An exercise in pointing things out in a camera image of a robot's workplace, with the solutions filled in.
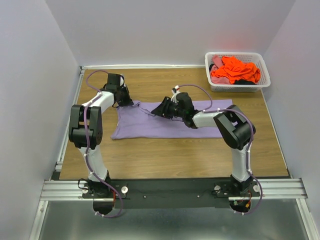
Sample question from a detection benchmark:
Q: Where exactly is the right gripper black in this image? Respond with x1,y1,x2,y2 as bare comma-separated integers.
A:
150,96,185,120

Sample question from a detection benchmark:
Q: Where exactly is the purple t shirt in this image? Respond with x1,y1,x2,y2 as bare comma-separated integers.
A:
111,100,222,140

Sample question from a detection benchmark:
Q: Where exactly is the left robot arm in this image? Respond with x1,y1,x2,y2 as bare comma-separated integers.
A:
68,70,133,198

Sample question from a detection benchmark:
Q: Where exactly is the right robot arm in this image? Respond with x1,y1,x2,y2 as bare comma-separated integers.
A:
151,92,256,196

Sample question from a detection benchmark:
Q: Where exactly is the white plastic laundry basket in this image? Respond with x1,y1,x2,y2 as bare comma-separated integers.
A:
204,52,271,93

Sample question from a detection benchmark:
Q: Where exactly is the pink t shirt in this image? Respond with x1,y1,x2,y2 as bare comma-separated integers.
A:
210,54,230,85

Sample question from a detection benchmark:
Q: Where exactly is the orange t shirt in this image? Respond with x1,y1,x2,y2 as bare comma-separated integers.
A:
220,56,261,84

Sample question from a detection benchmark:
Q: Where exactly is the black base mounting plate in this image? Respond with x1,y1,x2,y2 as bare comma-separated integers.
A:
78,177,260,214

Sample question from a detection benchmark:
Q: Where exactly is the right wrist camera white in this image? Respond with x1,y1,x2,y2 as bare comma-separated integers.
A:
171,85,181,104

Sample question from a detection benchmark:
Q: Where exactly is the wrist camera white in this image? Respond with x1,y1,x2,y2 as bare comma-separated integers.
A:
120,75,125,87
171,85,181,104

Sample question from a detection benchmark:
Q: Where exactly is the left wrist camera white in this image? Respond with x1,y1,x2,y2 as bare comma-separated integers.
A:
120,75,125,87

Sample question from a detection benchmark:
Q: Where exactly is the aluminium frame rail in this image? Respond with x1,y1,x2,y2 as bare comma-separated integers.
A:
40,178,308,201

